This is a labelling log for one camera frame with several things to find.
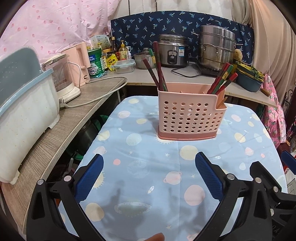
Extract fingertip at bottom edge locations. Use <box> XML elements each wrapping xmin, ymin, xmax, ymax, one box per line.
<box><xmin>145</xmin><ymin>233</ymin><xmax>165</xmax><ymax>241</ymax></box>

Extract pink floral cloth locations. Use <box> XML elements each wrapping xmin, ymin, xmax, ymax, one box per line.
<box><xmin>261</xmin><ymin>74</ymin><xmax>287</xmax><ymax>149</ymax></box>

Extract blue planet-print tablecloth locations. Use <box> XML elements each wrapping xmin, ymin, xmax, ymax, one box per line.
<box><xmin>58</xmin><ymin>95</ymin><xmax>288</xmax><ymax>241</ymax></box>

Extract white blue dish rack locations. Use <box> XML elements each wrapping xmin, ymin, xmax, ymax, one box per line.
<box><xmin>1</xmin><ymin>47</ymin><xmax>60</xmax><ymax>185</ymax></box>

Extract pink perforated utensil holder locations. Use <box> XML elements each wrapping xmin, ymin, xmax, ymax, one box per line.
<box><xmin>158</xmin><ymin>82</ymin><xmax>227</xmax><ymax>141</ymax></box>

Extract blue basin with items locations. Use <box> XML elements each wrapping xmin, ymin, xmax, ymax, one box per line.
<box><xmin>235</xmin><ymin>61</ymin><xmax>264</xmax><ymax>92</ymax></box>

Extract red green chopstick right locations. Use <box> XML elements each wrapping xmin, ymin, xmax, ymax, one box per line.
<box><xmin>211</xmin><ymin>64</ymin><xmax>233</xmax><ymax>94</ymax></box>

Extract red chopstick right lower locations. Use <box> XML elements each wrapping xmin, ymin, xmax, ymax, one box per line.
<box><xmin>215</xmin><ymin>73</ymin><xmax>238</xmax><ymax>95</ymax></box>

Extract white electric kettle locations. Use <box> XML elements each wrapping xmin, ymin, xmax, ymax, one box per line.
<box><xmin>42</xmin><ymin>53</ymin><xmax>81</xmax><ymax>103</ymax></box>

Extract black induction cooker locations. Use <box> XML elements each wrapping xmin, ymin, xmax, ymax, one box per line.
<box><xmin>195</xmin><ymin>61</ymin><xmax>219</xmax><ymax>77</ymax></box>

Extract dark red chopstick right upper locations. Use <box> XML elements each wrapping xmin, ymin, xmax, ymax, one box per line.
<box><xmin>207</xmin><ymin>63</ymin><xmax>230</xmax><ymax>94</ymax></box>

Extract green milk powder can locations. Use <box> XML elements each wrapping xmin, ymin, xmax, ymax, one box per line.
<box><xmin>88</xmin><ymin>48</ymin><xmax>104</xmax><ymax>78</ymax></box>

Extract pink appliance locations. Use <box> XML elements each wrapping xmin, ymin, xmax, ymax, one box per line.
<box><xmin>61</xmin><ymin>42</ymin><xmax>90</xmax><ymax>87</ymax></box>

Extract dark red chopstick left front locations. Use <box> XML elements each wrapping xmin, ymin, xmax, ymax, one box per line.
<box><xmin>143</xmin><ymin>59</ymin><xmax>160</xmax><ymax>90</ymax></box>

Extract clear plastic food container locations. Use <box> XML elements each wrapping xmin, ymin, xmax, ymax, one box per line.
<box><xmin>114</xmin><ymin>59</ymin><xmax>135</xmax><ymax>74</ymax></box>

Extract yellow snack packet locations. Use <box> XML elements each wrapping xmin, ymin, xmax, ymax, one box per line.
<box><xmin>106</xmin><ymin>54</ymin><xmax>118</xmax><ymax>72</ymax></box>

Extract large steel steamer pot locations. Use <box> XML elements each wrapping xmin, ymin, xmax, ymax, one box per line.
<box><xmin>198</xmin><ymin>25</ymin><xmax>236</xmax><ymax>71</ymax></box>

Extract dark red chopstick left tall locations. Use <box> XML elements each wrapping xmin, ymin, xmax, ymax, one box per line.
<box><xmin>152</xmin><ymin>41</ymin><xmax>168</xmax><ymax>91</ymax></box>

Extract yellow dish soap bottle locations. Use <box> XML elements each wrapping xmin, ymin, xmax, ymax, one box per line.
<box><xmin>118</xmin><ymin>40</ymin><xmax>128</xmax><ymax>60</ymax></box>

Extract beige curtain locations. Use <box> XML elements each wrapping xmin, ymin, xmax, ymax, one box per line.
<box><xmin>231</xmin><ymin>1</ymin><xmax>295</xmax><ymax>102</ymax></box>

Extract white box on shelf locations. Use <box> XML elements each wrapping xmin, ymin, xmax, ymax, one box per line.
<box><xmin>90</xmin><ymin>35</ymin><xmax>111</xmax><ymax>50</ymax></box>

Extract small steel pot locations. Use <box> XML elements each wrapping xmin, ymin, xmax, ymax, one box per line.
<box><xmin>133</xmin><ymin>48</ymin><xmax>155</xmax><ymax>69</ymax></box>

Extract silver rice cooker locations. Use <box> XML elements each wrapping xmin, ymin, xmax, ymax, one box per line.
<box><xmin>158</xmin><ymin>34</ymin><xmax>189</xmax><ymax>67</ymax></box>

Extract green chopstick left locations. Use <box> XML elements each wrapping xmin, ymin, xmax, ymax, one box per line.
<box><xmin>149</xmin><ymin>48</ymin><xmax>168</xmax><ymax>91</ymax></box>

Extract pink dotted curtain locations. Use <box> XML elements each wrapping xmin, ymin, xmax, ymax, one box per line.
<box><xmin>1</xmin><ymin>1</ymin><xmax>119</xmax><ymax>61</ymax></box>

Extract navy floral backsplash cloth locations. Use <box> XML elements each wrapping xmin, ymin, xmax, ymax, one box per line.
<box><xmin>111</xmin><ymin>11</ymin><xmax>254</xmax><ymax>64</ymax></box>

